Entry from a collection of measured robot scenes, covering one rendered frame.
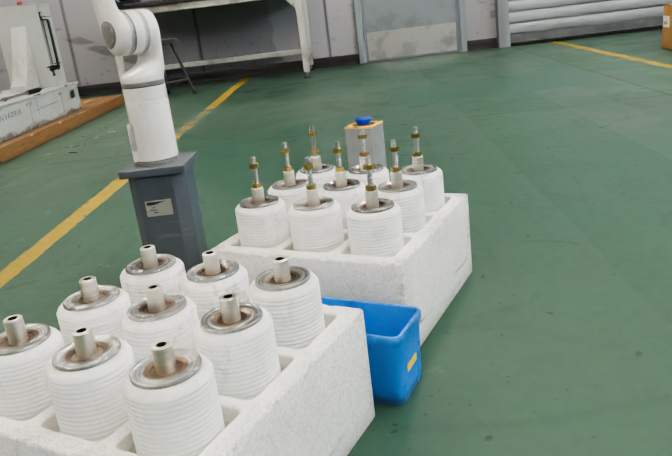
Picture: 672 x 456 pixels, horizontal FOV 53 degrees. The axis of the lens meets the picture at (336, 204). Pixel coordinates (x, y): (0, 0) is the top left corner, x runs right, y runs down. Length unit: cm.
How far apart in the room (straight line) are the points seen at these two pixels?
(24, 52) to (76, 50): 207
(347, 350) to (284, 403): 16
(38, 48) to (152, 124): 342
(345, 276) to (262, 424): 44
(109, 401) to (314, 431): 25
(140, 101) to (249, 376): 84
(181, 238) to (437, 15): 514
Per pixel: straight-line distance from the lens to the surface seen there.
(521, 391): 110
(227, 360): 80
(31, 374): 89
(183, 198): 153
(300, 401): 84
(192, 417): 73
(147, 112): 151
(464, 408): 106
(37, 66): 491
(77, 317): 95
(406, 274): 112
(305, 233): 120
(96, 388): 80
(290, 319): 89
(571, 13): 665
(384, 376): 105
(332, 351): 90
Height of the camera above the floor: 60
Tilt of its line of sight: 17 degrees down
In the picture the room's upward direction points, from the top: 7 degrees counter-clockwise
